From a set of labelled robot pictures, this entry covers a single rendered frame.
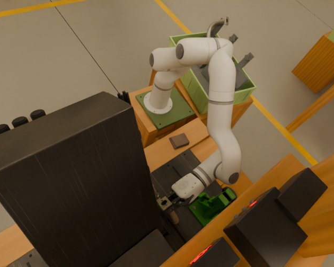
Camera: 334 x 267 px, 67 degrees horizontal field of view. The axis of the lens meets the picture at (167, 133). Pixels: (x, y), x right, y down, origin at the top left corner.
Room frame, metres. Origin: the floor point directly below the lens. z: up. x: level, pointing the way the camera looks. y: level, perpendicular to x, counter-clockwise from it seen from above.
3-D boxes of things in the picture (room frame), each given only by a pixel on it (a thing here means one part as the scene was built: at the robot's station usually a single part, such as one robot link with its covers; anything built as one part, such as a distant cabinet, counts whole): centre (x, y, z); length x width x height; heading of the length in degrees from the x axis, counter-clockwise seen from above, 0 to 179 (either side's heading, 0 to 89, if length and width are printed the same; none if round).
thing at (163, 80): (1.07, 0.10, 1.17); 0.19 x 0.12 x 0.24; 124
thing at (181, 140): (0.81, -0.08, 0.91); 0.10 x 0.08 x 0.03; 134
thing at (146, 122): (1.04, 0.13, 0.83); 0.32 x 0.32 x 0.04; 52
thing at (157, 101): (1.05, 0.13, 0.96); 0.19 x 0.19 x 0.18
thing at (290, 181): (0.34, -0.37, 1.59); 0.15 x 0.07 x 0.07; 147
